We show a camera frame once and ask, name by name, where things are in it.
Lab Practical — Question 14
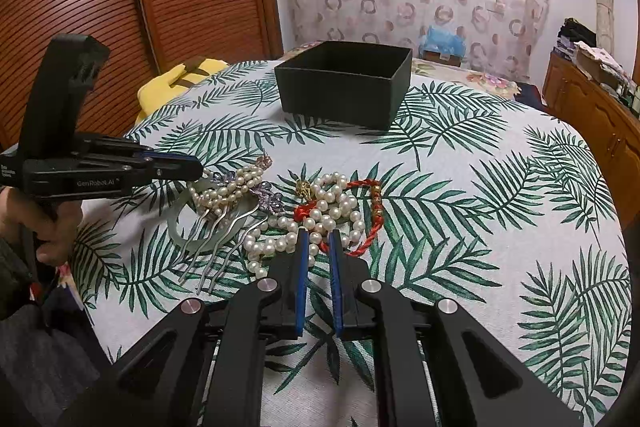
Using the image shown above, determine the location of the dark blue rug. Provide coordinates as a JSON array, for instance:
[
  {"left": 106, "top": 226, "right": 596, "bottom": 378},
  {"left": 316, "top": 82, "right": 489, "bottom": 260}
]
[{"left": 517, "top": 82, "right": 548, "bottom": 110}]

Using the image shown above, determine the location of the yellow plush toy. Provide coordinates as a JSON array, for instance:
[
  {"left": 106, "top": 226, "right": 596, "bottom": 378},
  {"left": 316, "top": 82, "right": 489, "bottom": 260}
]
[{"left": 136, "top": 56, "right": 228, "bottom": 125}]

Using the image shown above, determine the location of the pale green jade bangle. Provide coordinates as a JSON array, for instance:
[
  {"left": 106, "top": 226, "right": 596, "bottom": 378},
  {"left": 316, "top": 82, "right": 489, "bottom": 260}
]
[{"left": 167, "top": 181, "right": 241, "bottom": 254}]

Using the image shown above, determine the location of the brown cardboard box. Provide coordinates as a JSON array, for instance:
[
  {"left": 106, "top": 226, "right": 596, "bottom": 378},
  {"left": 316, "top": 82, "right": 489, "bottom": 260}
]
[{"left": 422, "top": 49, "right": 463, "bottom": 68}]

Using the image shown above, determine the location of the blue plastic bag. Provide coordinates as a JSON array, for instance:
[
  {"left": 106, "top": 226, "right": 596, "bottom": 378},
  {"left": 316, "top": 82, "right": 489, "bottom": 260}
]
[{"left": 419, "top": 26, "right": 467, "bottom": 58}]

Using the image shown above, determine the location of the wooden low cabinet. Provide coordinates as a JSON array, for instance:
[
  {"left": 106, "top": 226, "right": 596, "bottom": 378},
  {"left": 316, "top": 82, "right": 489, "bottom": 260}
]
[{"left": 542, "top": 52, "right": 640, "bottom": 230}]

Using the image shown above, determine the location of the floral bed blanket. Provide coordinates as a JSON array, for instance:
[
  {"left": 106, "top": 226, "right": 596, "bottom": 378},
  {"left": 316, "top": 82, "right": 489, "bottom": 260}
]
[{"left": 410, "top": 57, "right": 523, "bottom": 100}]

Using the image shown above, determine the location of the printed cloth bundle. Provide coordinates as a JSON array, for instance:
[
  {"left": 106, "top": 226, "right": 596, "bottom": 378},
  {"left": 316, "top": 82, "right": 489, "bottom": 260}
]
[{"left": 574, "top": 41, "right": 628, "bottom": 88}]

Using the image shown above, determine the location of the red cord bracelet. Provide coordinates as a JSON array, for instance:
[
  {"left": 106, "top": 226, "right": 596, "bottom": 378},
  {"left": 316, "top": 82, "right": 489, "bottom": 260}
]
[{"left": 294, "top": 178, "right": 386, "bottom": 258}]

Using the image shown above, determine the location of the purple beaded hair ornament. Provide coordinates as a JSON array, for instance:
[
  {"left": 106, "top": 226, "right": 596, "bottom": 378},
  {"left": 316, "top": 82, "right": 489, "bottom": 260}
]
[{"left": 250, "top": 182, "right": 288, "bottom": 218}]

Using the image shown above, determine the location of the person's left hand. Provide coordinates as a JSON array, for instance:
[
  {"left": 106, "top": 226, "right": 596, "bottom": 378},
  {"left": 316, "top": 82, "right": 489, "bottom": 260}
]
[{"left": 0, "top": 187, "right": 83, "bottom": 269}]

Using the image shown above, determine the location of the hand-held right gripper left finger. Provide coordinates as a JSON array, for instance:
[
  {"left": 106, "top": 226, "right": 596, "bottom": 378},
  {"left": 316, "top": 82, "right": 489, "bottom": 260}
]
[{"left": 57, "top": 229, "right": 311, "bottom": 427}]

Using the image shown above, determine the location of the pearl hair comb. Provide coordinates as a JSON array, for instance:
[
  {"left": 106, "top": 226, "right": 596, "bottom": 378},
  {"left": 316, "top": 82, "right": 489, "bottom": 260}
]
[{"left": 177, "top": 164, "right": 275, "bottom": 295}]

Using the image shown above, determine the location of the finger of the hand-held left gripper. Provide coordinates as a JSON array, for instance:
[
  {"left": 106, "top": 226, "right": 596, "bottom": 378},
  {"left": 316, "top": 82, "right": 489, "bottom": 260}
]
[
  {"left": 127, "top": 154, "right": 204, "bottom": 182},
  {"left": 75, "top": 134, "right": 157, "bottom": 164}
]

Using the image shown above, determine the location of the person's grey clothing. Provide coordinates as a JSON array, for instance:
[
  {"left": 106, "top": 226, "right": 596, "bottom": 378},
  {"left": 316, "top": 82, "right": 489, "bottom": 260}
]
[{"left": 0, "top": 297, "right": 118, "bottom": 427}]

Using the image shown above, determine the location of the white pearl necklace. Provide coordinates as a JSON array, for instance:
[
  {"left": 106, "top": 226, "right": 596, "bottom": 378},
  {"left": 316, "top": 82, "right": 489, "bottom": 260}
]
[{"left": 245, "top": 173, "right": 366, "bottom": 280}]

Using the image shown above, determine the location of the leaf print tablecloth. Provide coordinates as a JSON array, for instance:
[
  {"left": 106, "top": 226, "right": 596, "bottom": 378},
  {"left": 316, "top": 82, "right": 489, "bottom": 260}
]
[{"left": 70, "top": 59, "right": 633, "bottom": 427}]

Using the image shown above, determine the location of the black jewelry box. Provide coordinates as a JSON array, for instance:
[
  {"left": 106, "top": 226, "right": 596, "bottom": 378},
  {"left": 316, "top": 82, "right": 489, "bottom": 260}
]
[{"left": 274, "top": 41, "right": 413, "bottom": 131}]

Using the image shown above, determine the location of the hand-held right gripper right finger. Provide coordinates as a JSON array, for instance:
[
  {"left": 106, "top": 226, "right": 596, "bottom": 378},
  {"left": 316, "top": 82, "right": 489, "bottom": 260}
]
[{"left": 327, "top": 229, "right": 583, "bottom": 427}]

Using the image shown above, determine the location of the stack of dark clothes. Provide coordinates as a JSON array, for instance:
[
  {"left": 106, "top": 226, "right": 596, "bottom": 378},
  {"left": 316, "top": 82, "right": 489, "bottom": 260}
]
[{"left": 557, "top": 18, "right": 598, "bottom": 58}]

